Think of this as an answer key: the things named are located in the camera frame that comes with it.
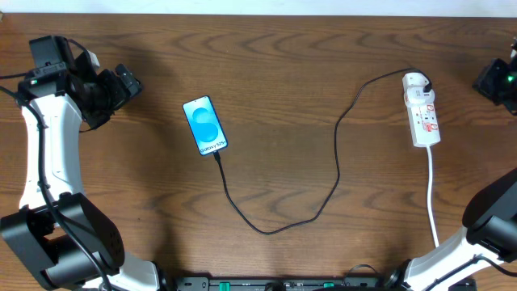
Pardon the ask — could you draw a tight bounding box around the white power strip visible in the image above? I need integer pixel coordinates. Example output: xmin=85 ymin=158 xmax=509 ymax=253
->
xmin=402 ymin=72 xmax=441 ymax=148

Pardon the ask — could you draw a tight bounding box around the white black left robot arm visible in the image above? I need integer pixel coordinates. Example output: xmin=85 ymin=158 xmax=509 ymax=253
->
xmin=1 ymin=36 xmax=168 ymax=290

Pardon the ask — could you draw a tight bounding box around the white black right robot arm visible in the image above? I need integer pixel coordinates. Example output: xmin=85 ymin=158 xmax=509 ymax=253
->
xmin=383 ymin=38 xmax=516 ymax=291

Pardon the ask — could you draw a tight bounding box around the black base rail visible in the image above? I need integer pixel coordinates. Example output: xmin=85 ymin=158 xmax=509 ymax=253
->
xmin=174 ymin=276 xmax=395 ymax=291

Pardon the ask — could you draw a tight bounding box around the blue Galaxy smartphone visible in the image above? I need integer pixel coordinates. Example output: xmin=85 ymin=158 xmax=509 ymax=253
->
xmin=183 ymin=95 xmax=229 ymax=156

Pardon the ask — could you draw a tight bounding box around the black charging cable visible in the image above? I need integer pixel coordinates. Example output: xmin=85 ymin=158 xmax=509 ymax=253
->
xmin=212 ymin=66 xmax=425 ymax=236

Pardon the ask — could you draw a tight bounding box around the white power strip cord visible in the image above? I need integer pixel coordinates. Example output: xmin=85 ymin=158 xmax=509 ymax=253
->
xmin=426 ymin=145 xmax=441 ymax=248

